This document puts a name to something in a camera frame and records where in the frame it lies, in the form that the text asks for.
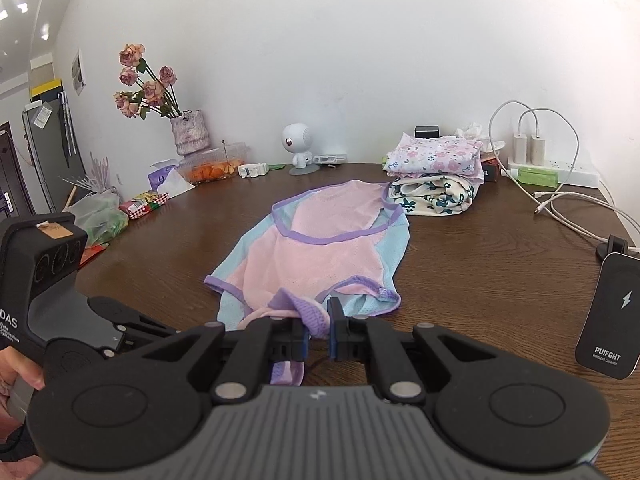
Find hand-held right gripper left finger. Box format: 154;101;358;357
141;316;309;407

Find green bottle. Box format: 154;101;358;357
500;167;559;189

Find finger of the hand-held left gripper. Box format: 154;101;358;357
117;309;179;338
106;332;170;359

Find wall poster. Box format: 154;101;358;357
71;50;87;96

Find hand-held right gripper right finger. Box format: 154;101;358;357
327;297;501;407

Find yellow box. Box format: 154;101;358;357
30;77;63;102

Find mottled pink vase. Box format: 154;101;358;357
170;109;211;157

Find white dried twigs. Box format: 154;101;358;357
59;152;121;196

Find person's left hand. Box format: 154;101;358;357
0;345;47;398

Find dark brown door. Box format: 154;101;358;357
0;120;37;219

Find plastic bag of vegetables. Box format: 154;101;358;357
62;187;132;250

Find white charging cable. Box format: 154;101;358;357
488;101;541;196
519;107;640;253

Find clear plastic food container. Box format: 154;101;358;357
177;141;250;184

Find folded pink floral garment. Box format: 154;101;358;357
385;132;486;183

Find purple tissue pack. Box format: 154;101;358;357
147;159;197;196

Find pink and blue mesh romper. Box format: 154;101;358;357
204;179;412;386

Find folded cream dark-flowered garment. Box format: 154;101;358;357
389;174;476;218

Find white power strip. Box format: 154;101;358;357
507;157;601;189

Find white robot-shaped toy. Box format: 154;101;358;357
281;122;319;177

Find black wireless charger stand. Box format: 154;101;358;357
575;234;640;381

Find dried rose bouquet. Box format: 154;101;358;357
114;42;184;121

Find grey refrigerator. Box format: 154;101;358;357
22;92;89;214

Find red and yellow snack packet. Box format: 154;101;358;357
120;191;171;221

